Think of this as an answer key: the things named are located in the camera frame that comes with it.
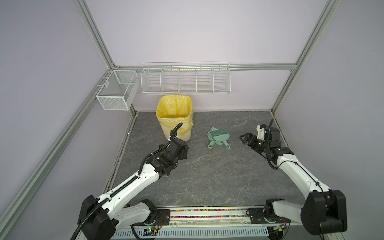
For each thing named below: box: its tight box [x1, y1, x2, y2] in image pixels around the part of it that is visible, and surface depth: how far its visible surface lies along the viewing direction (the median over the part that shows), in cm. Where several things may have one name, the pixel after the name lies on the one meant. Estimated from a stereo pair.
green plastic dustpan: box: [207, 126, 224, 149], surface depth 101 cm
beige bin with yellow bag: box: [156, 95, 194, 142], surface depth 96 cm
